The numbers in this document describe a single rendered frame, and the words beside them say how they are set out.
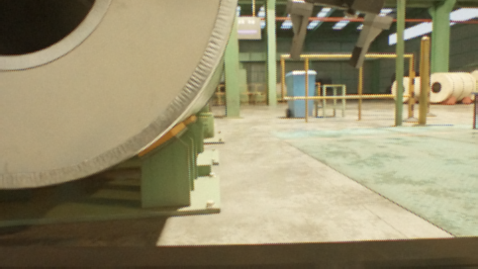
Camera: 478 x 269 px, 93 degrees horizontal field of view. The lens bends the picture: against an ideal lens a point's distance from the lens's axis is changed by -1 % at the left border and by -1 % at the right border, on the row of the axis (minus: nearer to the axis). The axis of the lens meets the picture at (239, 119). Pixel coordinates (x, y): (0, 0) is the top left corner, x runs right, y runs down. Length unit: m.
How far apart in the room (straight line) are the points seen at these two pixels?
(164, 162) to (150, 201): 0.15
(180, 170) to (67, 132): 0.36
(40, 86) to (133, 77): 0.23
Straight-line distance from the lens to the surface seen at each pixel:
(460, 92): 12.73
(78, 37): 0.74
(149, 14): 0.69
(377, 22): 0.54
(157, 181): 0.90
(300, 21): 0.48
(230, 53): 5.35
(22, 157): 0.82
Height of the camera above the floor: 0.39
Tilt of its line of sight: 5 degrees down
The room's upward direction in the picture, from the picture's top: 2 degrees counter-clockwise
